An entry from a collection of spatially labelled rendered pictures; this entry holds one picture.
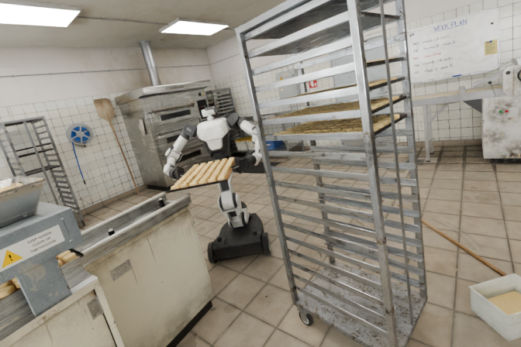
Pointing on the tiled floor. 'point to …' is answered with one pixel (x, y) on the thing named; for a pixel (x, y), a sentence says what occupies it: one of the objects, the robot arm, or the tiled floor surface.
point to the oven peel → (103, 105)
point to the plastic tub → (499, 304)
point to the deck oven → (164, 127)
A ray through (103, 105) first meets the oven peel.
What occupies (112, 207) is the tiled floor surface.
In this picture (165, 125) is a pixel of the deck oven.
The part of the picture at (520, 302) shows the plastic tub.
